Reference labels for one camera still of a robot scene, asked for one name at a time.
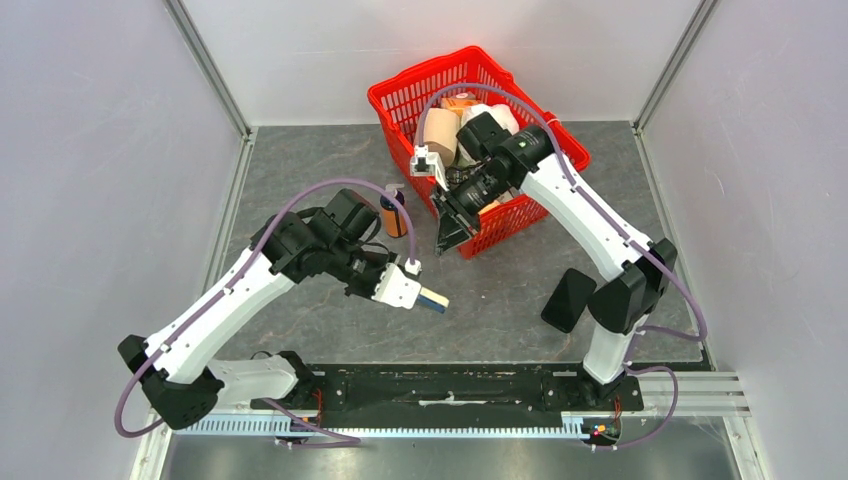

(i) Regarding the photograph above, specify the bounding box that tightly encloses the aluminium frame rail right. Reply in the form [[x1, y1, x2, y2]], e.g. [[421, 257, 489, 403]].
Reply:
[[632, 0, 720, 135]]

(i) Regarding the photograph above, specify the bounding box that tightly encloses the aluminium frame rail left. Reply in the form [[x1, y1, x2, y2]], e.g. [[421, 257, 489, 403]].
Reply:
[[163, 0, 252, 139]]

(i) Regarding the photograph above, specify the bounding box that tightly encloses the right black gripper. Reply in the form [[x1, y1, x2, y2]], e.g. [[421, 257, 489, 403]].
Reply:
[[430, 165, 512, 256]]

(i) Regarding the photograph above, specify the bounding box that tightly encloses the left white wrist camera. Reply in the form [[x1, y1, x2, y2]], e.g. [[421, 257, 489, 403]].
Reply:
[[370, 263, 422, 310]]

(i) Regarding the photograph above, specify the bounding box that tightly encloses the beige toilet paper roll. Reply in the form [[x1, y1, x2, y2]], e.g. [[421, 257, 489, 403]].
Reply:
[[422, 108, 460, 167]]

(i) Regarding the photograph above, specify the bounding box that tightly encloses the orange box in basket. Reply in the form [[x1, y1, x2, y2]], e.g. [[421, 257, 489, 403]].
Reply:
[[440, 92, 479, 117]]

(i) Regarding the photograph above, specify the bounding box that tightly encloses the black phone on table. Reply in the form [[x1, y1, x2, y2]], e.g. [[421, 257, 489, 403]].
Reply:
[[541, 268, 597, 334]]

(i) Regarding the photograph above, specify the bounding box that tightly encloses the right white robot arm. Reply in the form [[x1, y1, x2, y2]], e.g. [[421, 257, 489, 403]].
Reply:
[[431, 113, 677, 409]]

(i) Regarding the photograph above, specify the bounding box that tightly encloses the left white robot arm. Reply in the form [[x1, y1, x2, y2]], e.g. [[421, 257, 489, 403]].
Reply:
[[118, 189, 420, 430]]

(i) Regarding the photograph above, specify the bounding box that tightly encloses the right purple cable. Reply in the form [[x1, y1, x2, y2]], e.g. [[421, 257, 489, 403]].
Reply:
[[413, 82, 709, 452]]

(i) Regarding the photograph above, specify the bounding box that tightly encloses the white toothed cable rail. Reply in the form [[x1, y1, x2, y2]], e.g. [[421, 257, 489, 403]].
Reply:
[[177, 411, 590, 440]]

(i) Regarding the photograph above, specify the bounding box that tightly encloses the orange label blue pump bottle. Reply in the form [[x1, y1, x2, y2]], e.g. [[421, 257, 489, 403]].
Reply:
[[380, 184, 407, 238]]

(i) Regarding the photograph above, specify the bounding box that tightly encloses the red plastic basket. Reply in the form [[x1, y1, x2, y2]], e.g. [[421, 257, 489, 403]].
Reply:
[[367, 44, 592, 260]]

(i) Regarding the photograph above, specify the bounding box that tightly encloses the blue phone with black screen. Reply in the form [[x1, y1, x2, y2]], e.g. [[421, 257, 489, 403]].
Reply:
[[416, 297, 447, 314]]

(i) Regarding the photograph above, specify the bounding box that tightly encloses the aluminium frame rail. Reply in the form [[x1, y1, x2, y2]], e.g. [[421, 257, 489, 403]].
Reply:
[[163, 0, 252, 139], [632, 0, 720, 135]]

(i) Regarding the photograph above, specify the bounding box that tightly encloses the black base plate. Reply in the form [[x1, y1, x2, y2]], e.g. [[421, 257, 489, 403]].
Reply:
[[277, 363, 644, 429]]

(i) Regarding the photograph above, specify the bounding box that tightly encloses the white plastic bag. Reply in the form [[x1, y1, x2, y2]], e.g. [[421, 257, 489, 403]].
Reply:
[[460, 103, 520, 134]]

